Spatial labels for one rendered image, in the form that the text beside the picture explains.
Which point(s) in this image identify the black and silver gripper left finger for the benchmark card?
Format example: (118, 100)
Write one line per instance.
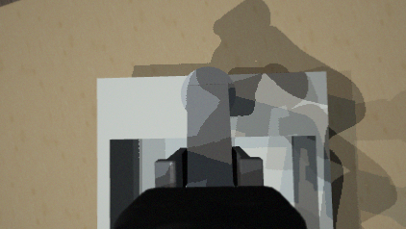
(173, 171)

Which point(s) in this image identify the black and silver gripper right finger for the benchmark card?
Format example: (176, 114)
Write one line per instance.
(251, 168)

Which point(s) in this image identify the grey square sink basin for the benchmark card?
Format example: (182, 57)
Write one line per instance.
(280, 117)

